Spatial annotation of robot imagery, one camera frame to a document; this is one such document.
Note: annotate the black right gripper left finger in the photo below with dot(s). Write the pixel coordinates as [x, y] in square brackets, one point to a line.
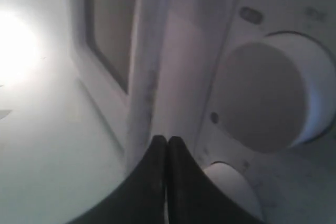
[140, 198]

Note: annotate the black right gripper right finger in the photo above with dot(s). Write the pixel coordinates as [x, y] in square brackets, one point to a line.
[192, 197]

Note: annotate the white microwave door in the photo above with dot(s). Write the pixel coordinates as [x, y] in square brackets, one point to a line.
[148, 65]

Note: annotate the white microwave oven body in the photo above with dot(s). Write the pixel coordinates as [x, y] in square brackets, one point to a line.
[293, 185]

